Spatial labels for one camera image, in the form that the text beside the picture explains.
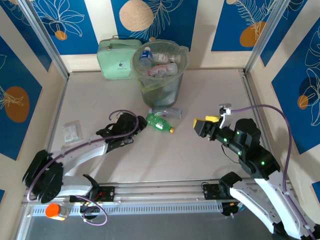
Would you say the small clear plastic bag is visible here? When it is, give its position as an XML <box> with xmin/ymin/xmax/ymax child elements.
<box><xmin>62</xmin><ymin>120</ymin><xmax>84</xmax><ymax>144</ymax></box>

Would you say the aluminium frame post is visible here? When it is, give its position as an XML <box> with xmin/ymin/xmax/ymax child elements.
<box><xmin>244</xmin><ymin>0</ymin><xmax>292</xmax><ymax>75</ymax></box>
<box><xmin>18</xmin><ymin>0</ymin><xmax>71</xmax><ymax>80</ymax></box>

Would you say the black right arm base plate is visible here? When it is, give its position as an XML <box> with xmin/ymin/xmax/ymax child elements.
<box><xmin>201</xmin><ymin>183</ymin><xmax>226</xmax><ymax>201</ymax></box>

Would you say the translucent green bin liner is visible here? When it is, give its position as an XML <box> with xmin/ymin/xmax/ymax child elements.
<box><xmin>129</xmin><ymin>38</ymin><xmax>190</xmax><ymax>92</ymax></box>

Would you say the clear bottle red cap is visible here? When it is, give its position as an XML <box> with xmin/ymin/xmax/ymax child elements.
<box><xmin>147</xmin><ymin>62</ymin><xmax>179</xmax><ymax>77</ymax></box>

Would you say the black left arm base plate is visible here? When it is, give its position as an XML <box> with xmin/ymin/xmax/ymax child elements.
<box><xmin>69</xmin><ymin>183</ymin><xmax>116</xmax><ymax>204</ymax></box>

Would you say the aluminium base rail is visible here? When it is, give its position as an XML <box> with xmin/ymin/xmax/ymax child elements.
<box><xmin>96</xmin><ymin>178</ymin><xmax>226</xmax><ymax>201</ymax></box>

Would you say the grey slotted cable duct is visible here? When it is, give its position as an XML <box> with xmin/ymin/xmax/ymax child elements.
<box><xmin>31</xmin><ymin>202</ymin><xmax>223</xmax><ymax>215</ymax></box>

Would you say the large green bottle gold cap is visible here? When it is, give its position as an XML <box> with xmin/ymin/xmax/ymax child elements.
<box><xmin>145</xmin><ymin>112</ymin><xmax>175</xmax><ymax>133</ymax></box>

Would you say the jar with orange lid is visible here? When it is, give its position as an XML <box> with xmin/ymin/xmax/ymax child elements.
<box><xmin>44</xmin><ymin>203</ymin><xmax>70</xmax><ymax>222</ymax></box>

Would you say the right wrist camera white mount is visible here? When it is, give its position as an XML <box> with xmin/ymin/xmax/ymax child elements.
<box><xmin>217</xmin><ymin>103</ymin><xmax>233</xmax><ymax>130</ymax></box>

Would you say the mint green fabric bag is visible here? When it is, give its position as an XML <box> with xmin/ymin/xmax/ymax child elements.
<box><xmin>96</xmin><ymin>34</ymin><xmax>143</xmax><ymax>81</ymax></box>

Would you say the clear bottle purple label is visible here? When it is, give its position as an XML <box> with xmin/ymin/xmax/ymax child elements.
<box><xmin>148</xmin><ymin>107</ymin><xmax>183</xmax><ymax>118</ymax></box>

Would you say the translucent green plastic bin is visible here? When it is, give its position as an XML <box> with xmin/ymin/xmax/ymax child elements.
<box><xmin>131</xmin><ymin>39</ymin><xmax>190</xmax><ymax>107</ymax></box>

